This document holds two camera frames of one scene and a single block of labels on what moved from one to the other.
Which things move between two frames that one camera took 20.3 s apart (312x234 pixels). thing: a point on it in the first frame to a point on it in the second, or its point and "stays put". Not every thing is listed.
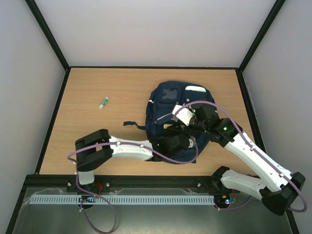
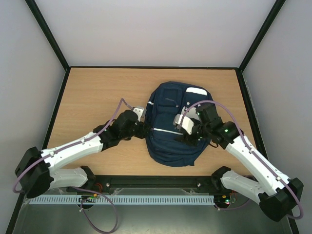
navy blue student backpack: [165, 99] stays put
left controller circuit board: [88, 198] stays put
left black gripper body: [171, 156] to [142, 132]
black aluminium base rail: [198, 184] stays put
